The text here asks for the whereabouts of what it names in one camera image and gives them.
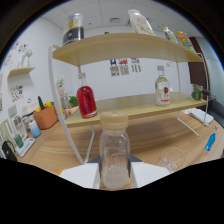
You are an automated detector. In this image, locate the large clear bottle wooden cap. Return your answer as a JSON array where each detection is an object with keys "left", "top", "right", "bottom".
[{"left": 98, "top": 111, "right": 131, "bottom": 190}]

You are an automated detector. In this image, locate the brown door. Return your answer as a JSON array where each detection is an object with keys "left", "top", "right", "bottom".
[{"left": 188, "top": 36, "right": 207, "bottom": 91}]

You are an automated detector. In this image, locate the white scale tray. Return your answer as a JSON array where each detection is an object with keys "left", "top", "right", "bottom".
[{"left": 14, "top": 137, "right": 36, "bottom": 158}]

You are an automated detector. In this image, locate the paper wall poster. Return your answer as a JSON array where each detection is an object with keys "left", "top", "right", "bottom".
[
  {"left": 109, "top": 59, "right": 120, "bottom": 77},
  {"left": 130, "top": 57, "right": 142, "bottom": 73},
  {"left": 118, "top": 58, "right": 130, "bottom": 76}
]

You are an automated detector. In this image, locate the blue and white cup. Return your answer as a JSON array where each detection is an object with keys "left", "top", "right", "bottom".
[{"left": 28, "top": 119, "right": 42, "bottom": 138}]

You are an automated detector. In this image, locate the white frame wooden shelf rack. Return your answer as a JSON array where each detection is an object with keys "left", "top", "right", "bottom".
[{"left": 48, "top": 32, "right": 211, "bottom": 165}]

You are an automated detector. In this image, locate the black bag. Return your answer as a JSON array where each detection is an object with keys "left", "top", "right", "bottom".
[{"left": 1, "top": 140, "right": 18, "bottom": 162}]

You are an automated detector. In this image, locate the green potted plant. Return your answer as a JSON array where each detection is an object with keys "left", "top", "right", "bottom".
[{"left": 68, "top": 95, "right": 79, "bottom": 108}]

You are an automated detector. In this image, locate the yellow and green can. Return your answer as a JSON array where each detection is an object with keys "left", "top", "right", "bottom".
[{"left": 176, "top": 31, "right": 195, "bottom": 53}]

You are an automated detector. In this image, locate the red liquid glass bottle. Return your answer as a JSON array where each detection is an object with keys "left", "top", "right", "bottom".
[{"left": 76, "top": 72, "right": 98, "bottom": 119}]

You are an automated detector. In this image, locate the wooden wall shelf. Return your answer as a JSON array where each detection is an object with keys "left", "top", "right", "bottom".
[{"left": 7, "top": 66, "right": 36, "bottom": 78}]

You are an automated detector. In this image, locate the white milk bottle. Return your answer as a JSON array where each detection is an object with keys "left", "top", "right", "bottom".
[{"left": 127, "top": 8, "right": 157, "bottom": 37}]

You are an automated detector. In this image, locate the clear glass cup with ice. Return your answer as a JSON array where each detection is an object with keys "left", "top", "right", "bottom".
[{"left": 158, "top": 146, "right": 186, "bottom": 173}]

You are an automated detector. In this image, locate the blue liquid glass bottle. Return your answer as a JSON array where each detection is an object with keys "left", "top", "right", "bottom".
[{"left": 204, "top": 125, "right": 220, "bottom": 153}]

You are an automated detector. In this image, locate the white cloth bag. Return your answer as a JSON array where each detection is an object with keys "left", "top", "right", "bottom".
[{"left": 189, "top": 107, "right": 215, "bottom": 126}]

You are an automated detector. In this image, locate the clear bottle with red label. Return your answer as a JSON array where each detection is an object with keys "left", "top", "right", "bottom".
[{"left": 154, "top": 65, "right": 171, "bottom": 107}]

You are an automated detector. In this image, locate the clear bottle with green cap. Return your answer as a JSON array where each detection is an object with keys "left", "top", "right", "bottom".
[{"left": 161, "top": 23, "right": 179, "bottom": 44}]

